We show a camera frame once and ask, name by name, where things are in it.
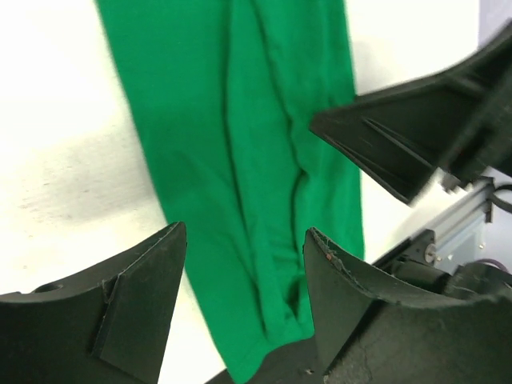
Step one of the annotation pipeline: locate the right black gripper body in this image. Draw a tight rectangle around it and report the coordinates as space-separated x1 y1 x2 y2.
442 23 511 190

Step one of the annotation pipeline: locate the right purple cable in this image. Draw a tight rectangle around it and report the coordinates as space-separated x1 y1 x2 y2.
475 258 512 275

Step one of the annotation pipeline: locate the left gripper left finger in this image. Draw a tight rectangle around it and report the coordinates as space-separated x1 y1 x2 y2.
1 222 186 383

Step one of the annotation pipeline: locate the aluminium frame rail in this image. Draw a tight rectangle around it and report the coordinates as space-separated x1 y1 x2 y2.
404 177 494 273

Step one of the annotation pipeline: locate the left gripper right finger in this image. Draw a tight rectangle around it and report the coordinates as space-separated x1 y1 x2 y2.
303 229 511 383

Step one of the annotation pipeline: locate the green t shirt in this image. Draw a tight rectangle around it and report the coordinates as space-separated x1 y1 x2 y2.
97 1 365 383

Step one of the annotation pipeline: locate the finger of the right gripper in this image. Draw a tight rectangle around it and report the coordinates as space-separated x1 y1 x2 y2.
310 69 484 202

